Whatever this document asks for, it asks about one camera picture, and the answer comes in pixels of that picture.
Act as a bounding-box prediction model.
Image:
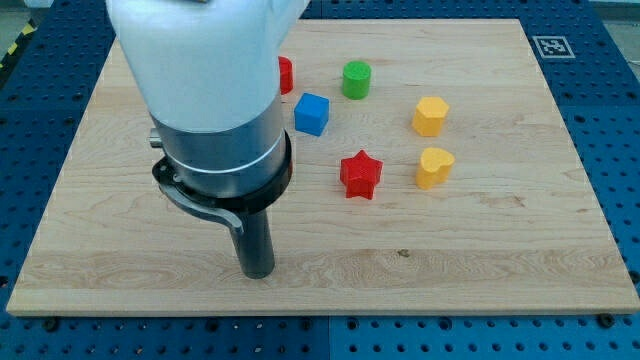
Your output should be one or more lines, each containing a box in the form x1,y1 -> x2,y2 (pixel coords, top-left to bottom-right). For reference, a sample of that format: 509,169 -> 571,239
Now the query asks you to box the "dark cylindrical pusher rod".
232,210 -> 275,279

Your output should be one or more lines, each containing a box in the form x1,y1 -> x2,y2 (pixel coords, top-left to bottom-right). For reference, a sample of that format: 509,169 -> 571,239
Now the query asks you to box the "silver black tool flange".
153,95 -> 291,235

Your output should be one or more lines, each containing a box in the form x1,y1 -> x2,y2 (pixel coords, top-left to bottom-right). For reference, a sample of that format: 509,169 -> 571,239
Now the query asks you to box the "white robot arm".
106,0 -> 308,279

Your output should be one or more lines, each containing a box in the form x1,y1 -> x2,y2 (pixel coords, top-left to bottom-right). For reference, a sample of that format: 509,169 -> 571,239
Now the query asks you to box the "yellow hexagon block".
412,97 -> 450,137

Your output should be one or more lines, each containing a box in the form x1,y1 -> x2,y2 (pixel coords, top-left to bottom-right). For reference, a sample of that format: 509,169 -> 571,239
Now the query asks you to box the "blue cube block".
294,93 -> 330,137

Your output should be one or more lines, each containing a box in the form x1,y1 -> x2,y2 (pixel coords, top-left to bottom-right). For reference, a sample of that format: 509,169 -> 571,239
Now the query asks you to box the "red cylinder block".
278,56 -> 294,95

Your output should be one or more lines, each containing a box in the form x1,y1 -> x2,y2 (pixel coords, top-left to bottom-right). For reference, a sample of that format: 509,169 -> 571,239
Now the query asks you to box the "red star block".
340,149 -> 383,200

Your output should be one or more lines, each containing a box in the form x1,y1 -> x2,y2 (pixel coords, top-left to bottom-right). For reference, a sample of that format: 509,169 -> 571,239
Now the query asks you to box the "green cylinder block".
342,61 -> 371,100

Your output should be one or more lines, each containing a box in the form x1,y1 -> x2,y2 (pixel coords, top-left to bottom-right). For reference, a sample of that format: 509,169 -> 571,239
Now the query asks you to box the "wooden board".
7,19 -> 639,317

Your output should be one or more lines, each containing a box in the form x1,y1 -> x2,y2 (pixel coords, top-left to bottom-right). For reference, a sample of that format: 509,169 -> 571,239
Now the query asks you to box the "yellow heart block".
415,147 -> 456,190

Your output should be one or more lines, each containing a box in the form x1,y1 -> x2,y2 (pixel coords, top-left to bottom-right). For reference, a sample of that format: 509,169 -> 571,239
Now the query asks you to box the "fiducial marker tag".
533,35 -> 575,59

